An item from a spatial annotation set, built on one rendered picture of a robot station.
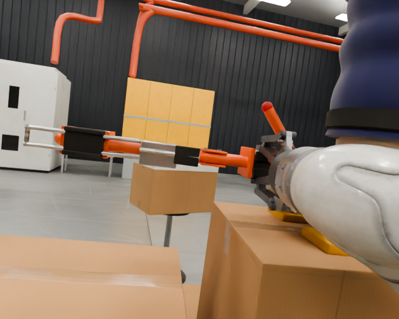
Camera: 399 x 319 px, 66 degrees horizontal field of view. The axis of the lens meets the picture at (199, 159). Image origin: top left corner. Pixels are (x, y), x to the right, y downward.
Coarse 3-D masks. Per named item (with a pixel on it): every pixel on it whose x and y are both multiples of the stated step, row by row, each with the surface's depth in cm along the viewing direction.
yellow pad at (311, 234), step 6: (306, 228) 59; (312, 228) 59; (306, 234) 58; (312, 234) 56; (318, 234) 56; (312, 240) 56; (318, 240) 54; (324, 240) 53; (318, 246) 54; (324, 246) 52; (330, 246) 51; (330, 252) 51; (336, 252) 51; (342, 252) 51
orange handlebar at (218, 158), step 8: (56, 136) 55; (112, 144) 56; (120, 144) 56; (128, 144) 56; (136, 144) 57; (120, 152) 57; (128, 152) 57; (136, 152) 57; (200, 152) 59; (208, 152) 59; (216, 152) 59; (224, 152) 59; (200, 160) 59; (208, 160) 59; (216, 160) 59; (224, 160) 59; (232, 160) 59; (240, 160) 59
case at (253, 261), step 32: (224, 224) 67; (256, 224) 64; (288, 224) 68; (224, 256) 64; (256, 256) 46; (288, 256) 47; (320, 256) 49; (224, 288) 61; (256, 288) 44; (288, 288) 44; (320, 288) 45; (352, 288) 46; (384, 288) 46
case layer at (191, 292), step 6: (186, 288) 141; (192, 288) 142; (198, 288) 143; (186, 294) 136; (192, 294) 136; (198, 294) 137; (186, 300) 131; (192, 300) 131; (198, 300) 132; (186, 306) 126; (192, 306) 127; (186, 312) 122; (192, 312) 122; (192, 318) 118
